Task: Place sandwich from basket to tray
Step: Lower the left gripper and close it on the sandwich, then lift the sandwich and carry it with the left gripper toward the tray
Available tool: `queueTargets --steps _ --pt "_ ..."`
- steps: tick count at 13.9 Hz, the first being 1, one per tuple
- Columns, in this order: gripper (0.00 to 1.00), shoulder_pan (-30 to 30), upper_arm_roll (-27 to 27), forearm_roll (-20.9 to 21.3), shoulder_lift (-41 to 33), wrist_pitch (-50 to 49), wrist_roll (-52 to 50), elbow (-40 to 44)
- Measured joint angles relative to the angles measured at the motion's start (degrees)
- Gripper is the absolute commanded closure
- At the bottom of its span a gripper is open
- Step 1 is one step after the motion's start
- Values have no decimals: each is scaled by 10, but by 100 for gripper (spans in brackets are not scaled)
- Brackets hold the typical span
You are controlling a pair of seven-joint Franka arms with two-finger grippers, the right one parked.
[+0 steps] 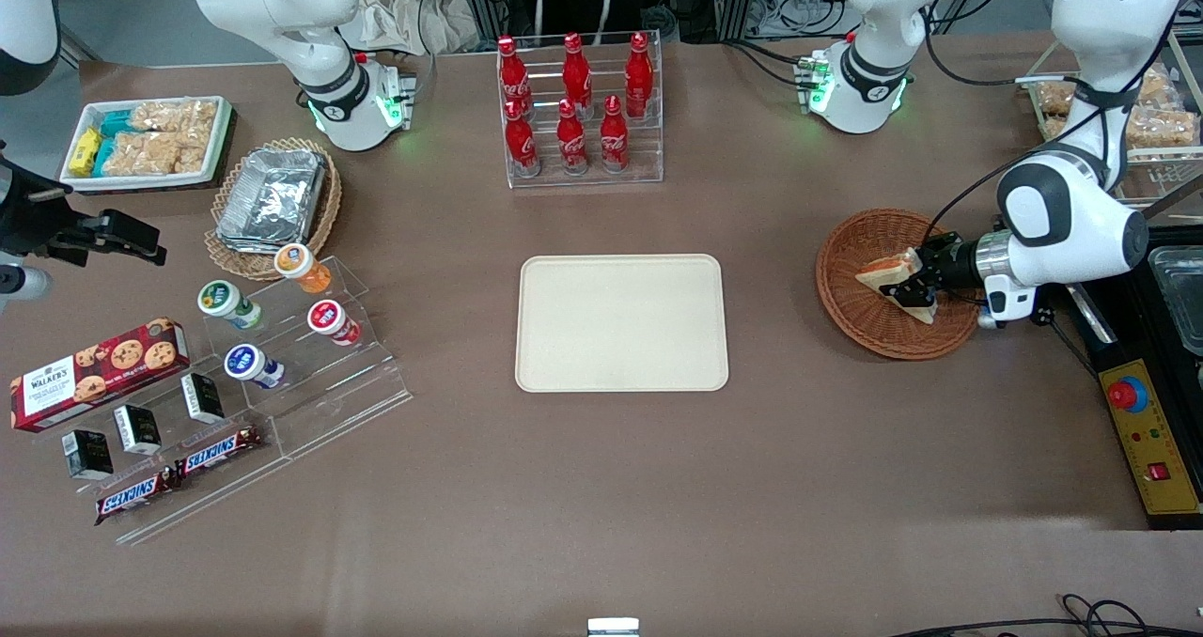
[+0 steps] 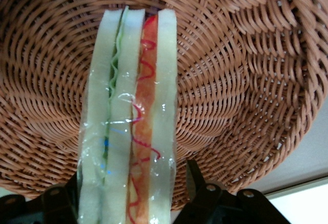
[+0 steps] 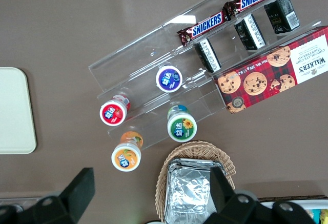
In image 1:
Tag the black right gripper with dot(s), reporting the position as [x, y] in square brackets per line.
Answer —
[45, 225]

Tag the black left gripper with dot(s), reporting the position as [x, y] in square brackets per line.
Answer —
[955, 264]

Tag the triangular white bread sandwich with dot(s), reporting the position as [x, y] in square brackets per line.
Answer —
[888, 275]

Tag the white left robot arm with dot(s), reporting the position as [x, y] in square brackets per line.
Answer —
[1071, 214]

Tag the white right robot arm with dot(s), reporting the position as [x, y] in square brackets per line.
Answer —
[291, 17]

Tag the round brown wicker basket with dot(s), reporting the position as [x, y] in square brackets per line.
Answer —
[865, 242]

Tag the white rectangular snack tray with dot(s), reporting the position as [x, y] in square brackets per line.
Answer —
[222, 139]

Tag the light tan wicker basket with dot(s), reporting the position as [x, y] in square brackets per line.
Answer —
[324, 214]

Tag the beige plastic serving tray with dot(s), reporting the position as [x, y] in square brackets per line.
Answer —
[620, 322]

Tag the teal snack packet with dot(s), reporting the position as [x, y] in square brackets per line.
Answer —
[117, 123]
[105, 156]

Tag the yellow snack packet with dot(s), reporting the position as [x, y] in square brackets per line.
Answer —
[85, 151]

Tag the rice cracker snack bag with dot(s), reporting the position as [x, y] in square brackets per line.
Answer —
[1163, 128]
[160, 153]
[179, 116]
[1156, 87]
[1057, 99]

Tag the green label gum jar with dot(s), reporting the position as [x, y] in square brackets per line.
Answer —
[221, 299]

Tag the red Walkers cookie box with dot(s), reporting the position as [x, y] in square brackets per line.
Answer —
[94, 379]

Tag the stacked aluminium foil containers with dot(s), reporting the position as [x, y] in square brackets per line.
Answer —
[273, 200]

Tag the small black carton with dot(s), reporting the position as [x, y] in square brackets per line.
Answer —
[202, 397]
[87, 454]
[137, 430]

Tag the blue label gum jar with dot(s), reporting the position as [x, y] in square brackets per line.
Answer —
[244, 363]

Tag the orange label gum jar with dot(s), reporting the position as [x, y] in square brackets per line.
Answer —
[296, 263]

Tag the black countertop appliance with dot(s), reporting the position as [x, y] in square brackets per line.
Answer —
[1128, 336]

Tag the red label gum jar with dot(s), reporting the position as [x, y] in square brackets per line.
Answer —
[326, 318]

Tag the Snickers chocolate bar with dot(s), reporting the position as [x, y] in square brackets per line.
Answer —
[136, 496]
[218, 451]

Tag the clear glass dish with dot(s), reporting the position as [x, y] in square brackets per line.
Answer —
[1184, 289]

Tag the silver metal bar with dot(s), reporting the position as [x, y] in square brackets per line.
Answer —
[1175, 197]

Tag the clear acrylic stepped stand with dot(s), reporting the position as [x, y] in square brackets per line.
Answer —
[348, 393]
[216, 496]

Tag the yellow emergency stop panel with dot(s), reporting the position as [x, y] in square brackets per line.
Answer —
[1161, 430]

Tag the clear acrylic bottle rack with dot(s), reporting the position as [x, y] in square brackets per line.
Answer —
[648, 153]

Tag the red cola bottle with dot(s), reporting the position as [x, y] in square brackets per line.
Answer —
[570, 139]
[576, 71]
[521, 141]
[639, 75]
[512, 75]
[614, 137]

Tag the crumpled beige bag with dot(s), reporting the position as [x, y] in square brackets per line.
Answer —
[395, 12]

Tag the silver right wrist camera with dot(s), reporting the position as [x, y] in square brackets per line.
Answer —
[23, 283]

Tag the small silver metal bracket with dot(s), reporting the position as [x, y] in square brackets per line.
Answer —
[613, 628]

